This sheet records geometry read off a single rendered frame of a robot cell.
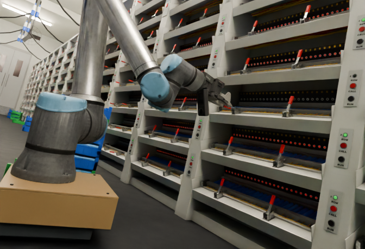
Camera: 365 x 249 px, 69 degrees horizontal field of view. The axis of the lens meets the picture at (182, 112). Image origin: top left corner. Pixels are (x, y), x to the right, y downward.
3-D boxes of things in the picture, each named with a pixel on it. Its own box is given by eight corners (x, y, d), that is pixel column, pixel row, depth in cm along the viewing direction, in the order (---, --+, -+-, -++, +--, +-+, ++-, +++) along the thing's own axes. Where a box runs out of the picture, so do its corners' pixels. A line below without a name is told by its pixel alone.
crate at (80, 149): (45, 147, 152) (49, 134, 153) (48, 144, 171) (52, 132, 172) (99, 158, 163) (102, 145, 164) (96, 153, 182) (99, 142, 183)
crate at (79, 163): (42, 161, 151) (45, 147, 152) (44, 157, 170) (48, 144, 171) (95, 171, 162) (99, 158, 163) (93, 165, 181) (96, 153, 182)
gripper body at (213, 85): (226, 84, 116) (207, 70, 109) (220, 102, 114) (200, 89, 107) (214, 85, 122) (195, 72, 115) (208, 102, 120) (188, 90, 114)
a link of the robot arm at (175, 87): (142, 101, 98) (157, 71, 98) (148, 106, 109) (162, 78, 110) (164, 112, 96) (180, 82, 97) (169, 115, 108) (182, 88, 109)
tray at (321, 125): (332, 134, 89) (332, 106, 88) (209, 121, 137) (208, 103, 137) (358, 125, 100) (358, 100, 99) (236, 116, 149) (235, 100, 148)
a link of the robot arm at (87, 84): (50, 142, 98) (74, -47, 106) (73, 142, 115) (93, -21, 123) (89, 146, 96) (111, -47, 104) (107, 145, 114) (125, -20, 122)
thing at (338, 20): (350, 25, 93) (350, -17, 92) (225, 50, 142) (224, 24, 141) (372, 29, 105) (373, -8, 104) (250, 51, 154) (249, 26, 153)
